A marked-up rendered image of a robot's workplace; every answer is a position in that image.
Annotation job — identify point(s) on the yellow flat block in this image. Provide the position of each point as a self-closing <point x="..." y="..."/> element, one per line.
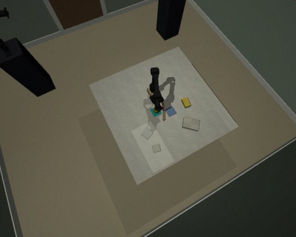
<point x="186" y="102"/>

